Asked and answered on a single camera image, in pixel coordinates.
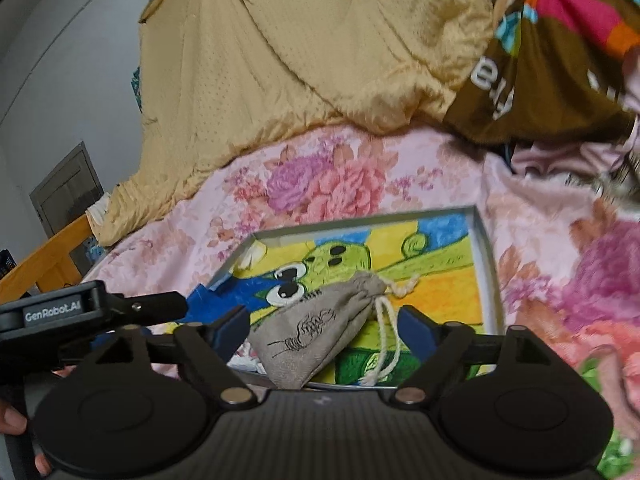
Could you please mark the wall poster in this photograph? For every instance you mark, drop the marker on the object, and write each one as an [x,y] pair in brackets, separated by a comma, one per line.
[136,85]

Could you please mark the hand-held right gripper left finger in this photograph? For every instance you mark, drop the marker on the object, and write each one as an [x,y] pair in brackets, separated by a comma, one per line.
[232,332]

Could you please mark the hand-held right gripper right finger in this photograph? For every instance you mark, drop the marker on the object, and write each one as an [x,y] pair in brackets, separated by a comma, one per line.
[417,331]

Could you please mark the brown multicoloured garment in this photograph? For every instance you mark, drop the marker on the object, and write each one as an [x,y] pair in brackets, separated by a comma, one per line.
[550,75]

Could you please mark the pink floral bed sheet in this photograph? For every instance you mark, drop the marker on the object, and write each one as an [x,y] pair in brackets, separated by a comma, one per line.
[350,175]

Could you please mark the yellow quilt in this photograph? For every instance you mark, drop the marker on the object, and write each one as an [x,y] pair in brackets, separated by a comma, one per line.
[300,35]

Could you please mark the grey door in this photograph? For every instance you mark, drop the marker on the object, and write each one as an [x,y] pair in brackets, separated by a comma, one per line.
[65,190]

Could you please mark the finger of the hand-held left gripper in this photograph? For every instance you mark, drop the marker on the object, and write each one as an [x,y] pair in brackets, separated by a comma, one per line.
[150,306]

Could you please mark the black crate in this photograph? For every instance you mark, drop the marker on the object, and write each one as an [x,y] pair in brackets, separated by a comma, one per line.
[7,262]

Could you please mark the white pillow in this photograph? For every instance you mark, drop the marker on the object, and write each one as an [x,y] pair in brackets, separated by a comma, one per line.
[97,210]

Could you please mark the grey box with cartoon lining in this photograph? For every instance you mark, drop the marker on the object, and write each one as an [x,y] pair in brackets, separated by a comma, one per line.
[440,250]

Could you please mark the person's left hand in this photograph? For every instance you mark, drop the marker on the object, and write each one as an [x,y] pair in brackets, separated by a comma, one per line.
[10,420]

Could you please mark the pink cloth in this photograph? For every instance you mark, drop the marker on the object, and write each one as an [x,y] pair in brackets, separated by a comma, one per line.
[550,160]

